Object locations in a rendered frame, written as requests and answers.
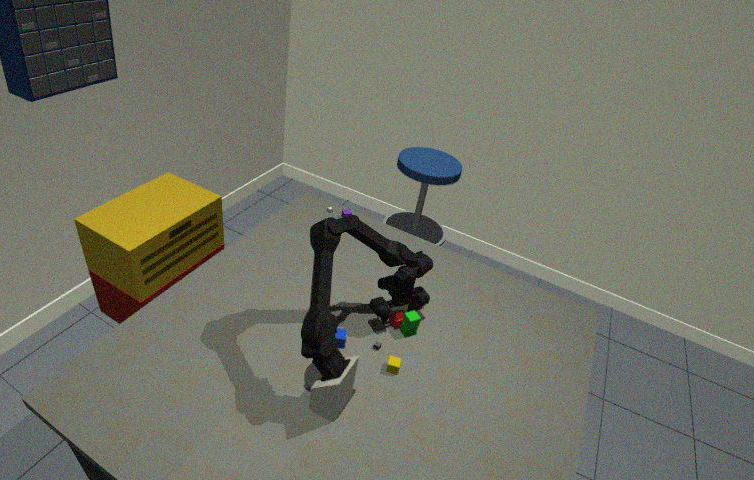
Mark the blue cube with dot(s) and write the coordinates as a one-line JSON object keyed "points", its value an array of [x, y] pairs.
{"points": [[340, 337]]}

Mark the green block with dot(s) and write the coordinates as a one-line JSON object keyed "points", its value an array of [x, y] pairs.
{"points": [[411, 320], [406, 332]]}

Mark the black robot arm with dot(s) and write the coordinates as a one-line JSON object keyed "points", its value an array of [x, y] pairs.
{"points": [[319, 327]]}

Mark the yellow cube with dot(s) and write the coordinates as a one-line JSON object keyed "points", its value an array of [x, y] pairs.
{"points": [[393, 365]]}

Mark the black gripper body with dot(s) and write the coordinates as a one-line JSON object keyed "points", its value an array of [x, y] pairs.
{"points": [[400, 297]]}

